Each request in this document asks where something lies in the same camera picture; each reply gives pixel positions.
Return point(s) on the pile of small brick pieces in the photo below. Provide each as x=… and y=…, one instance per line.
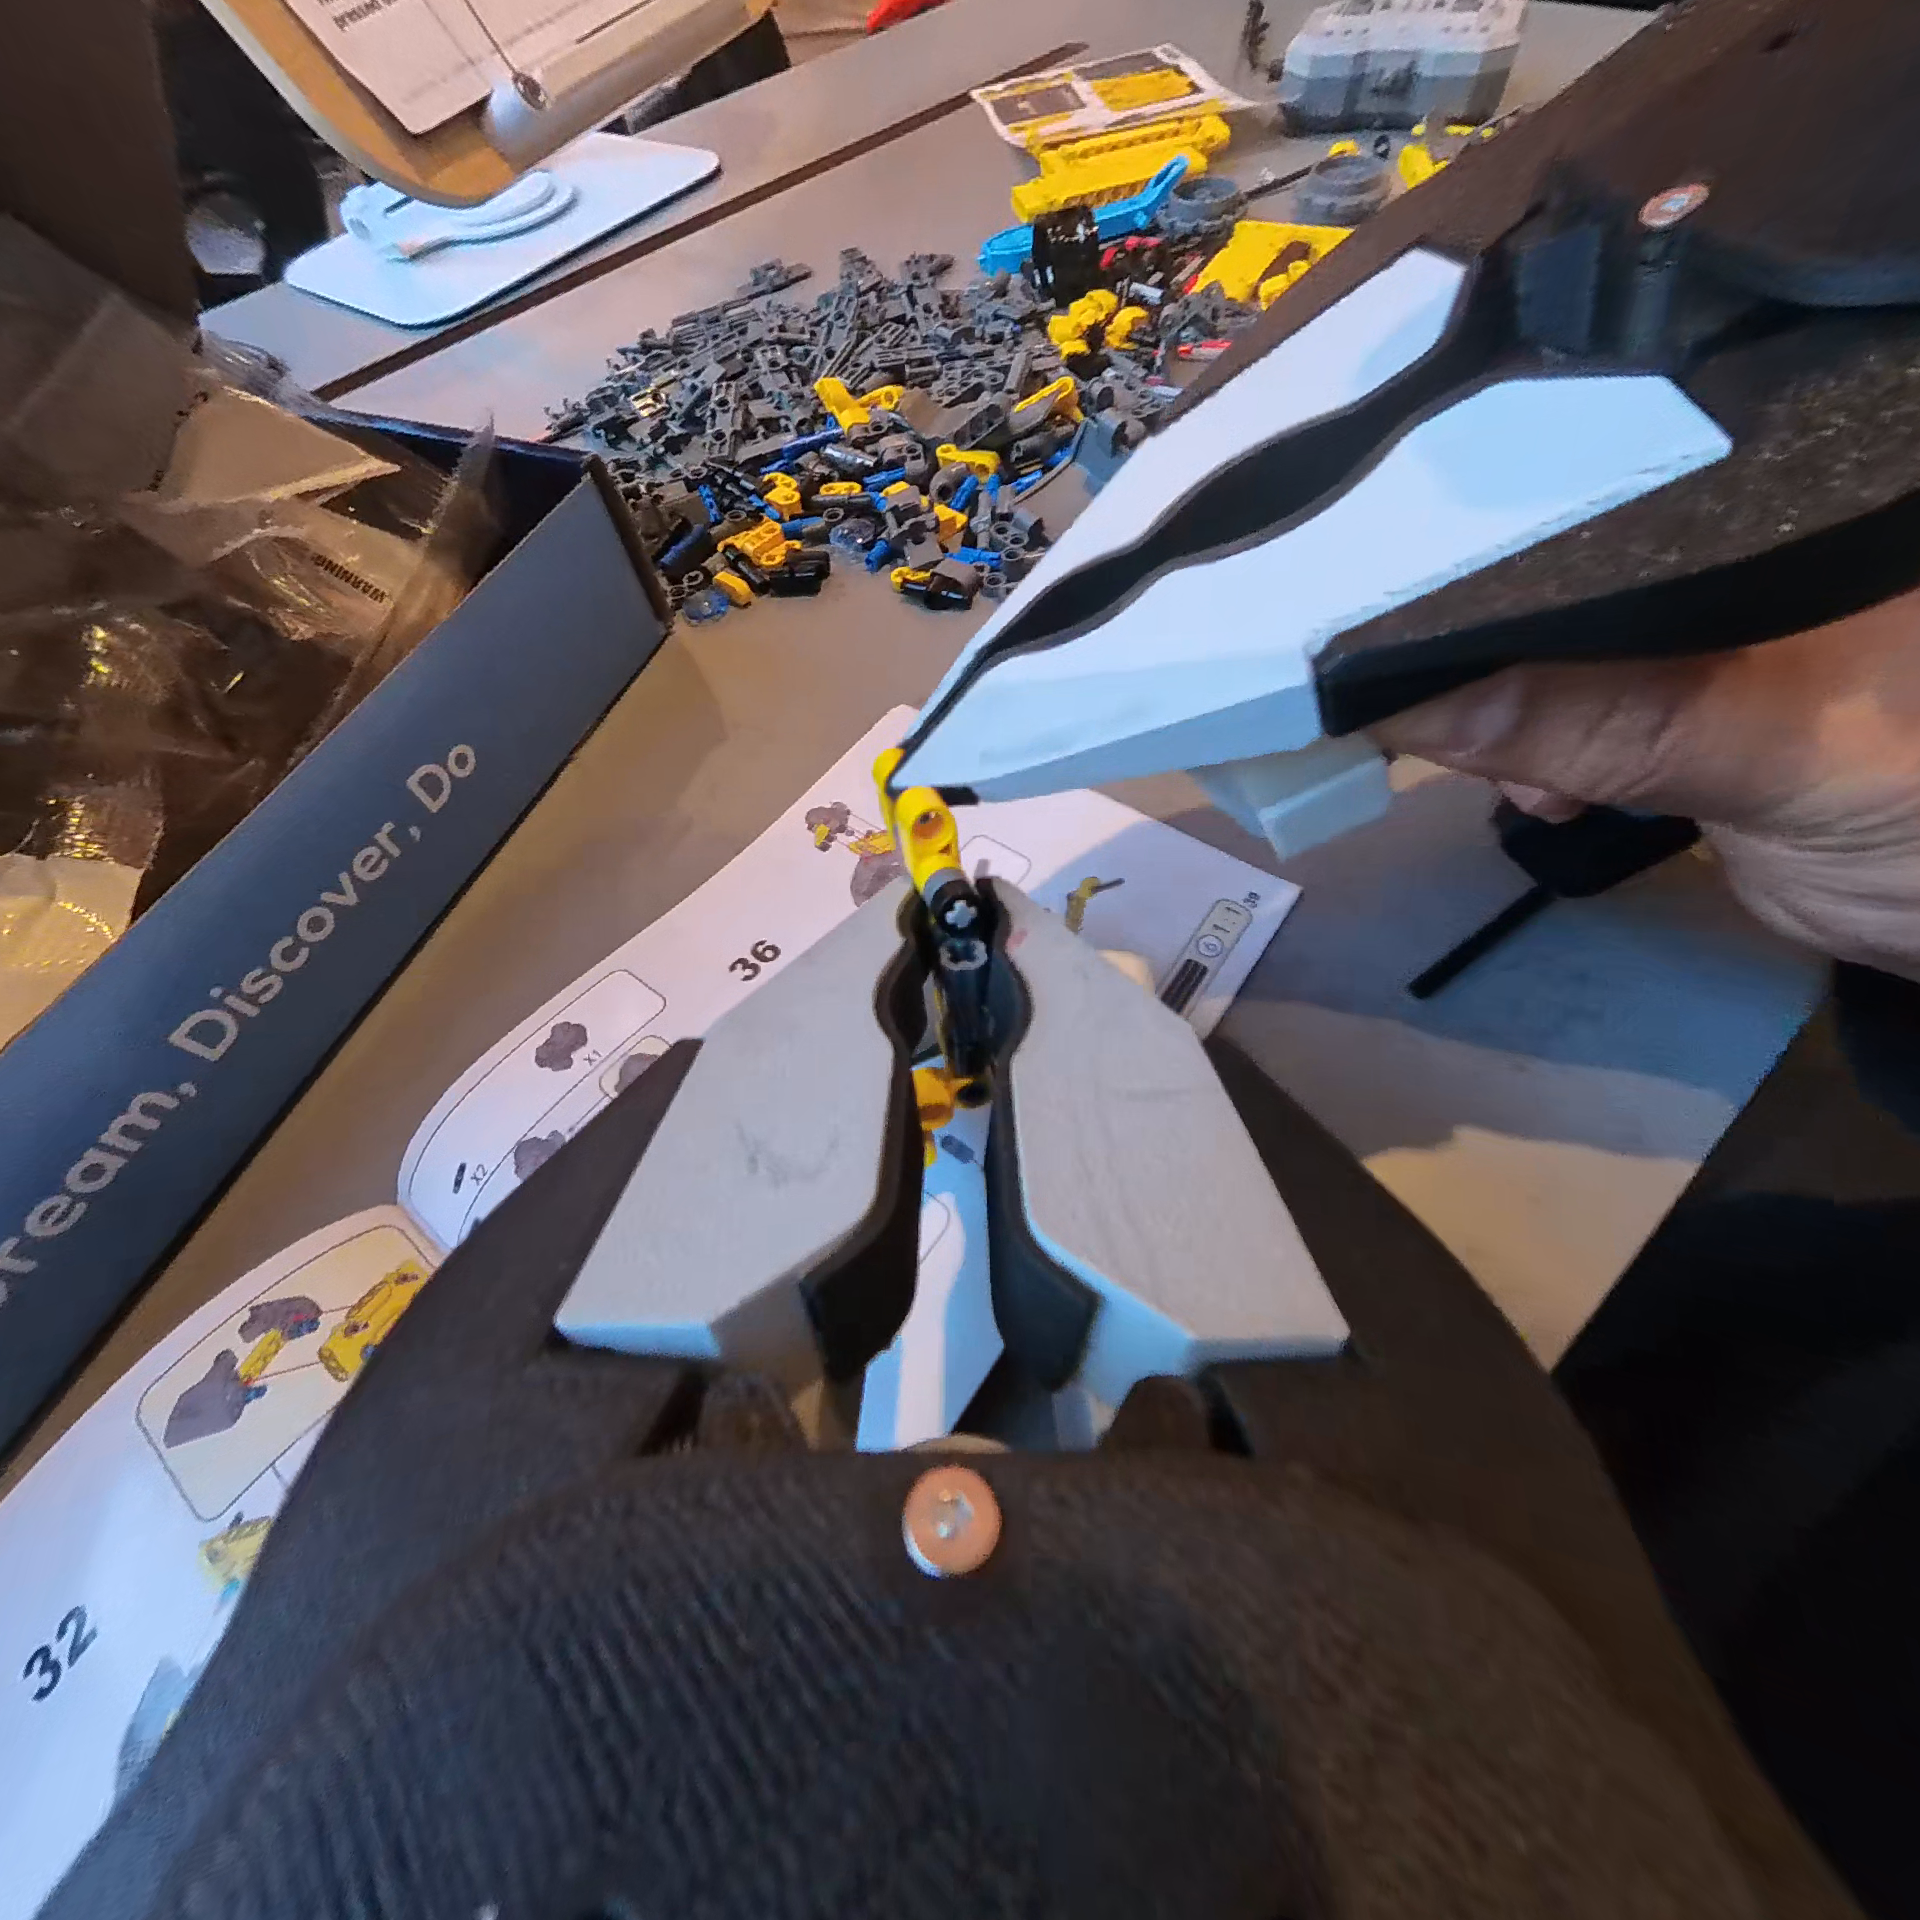
x=779, y=405

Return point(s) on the small yellow axle assembly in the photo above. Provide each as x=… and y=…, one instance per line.
x=930, y=826

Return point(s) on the dark blue cardboard box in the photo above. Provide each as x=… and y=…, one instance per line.
x=301, y=930

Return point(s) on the person's right hand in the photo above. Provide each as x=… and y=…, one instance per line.
x=1769, y=750

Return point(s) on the sticker sheet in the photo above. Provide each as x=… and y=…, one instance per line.
x=1110, y=89

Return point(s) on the person's right forearm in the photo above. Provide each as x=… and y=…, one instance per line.
x=1884, y=1019

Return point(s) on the instruction booklet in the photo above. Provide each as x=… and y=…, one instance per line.
x=181, y=1500

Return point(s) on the paper stand with sheet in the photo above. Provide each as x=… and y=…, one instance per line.
x=301, y=76

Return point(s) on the white flat device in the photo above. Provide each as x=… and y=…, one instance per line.
x=601, y=196

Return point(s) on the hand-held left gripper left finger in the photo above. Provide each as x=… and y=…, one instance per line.
x=750, y=1184

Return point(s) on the orange object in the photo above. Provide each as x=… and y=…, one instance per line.
x=894, y=12

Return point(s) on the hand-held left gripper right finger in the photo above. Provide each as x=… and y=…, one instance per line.
x=1184, y=1184

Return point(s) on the grey battery box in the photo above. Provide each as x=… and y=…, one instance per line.
x=1395, y=60

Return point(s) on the blue brick panel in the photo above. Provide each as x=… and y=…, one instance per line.
x=1006, y=248

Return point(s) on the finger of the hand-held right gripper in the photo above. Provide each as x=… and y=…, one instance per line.
x=1275, y=645
x=1275, y=390

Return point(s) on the printed paper sheet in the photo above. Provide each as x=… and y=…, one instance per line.
x=434, y=45

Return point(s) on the spread of yellow brick panels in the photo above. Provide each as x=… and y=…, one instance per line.
x=1110, y=188

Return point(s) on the short black axle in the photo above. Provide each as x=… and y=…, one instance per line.
x=1479, y=942

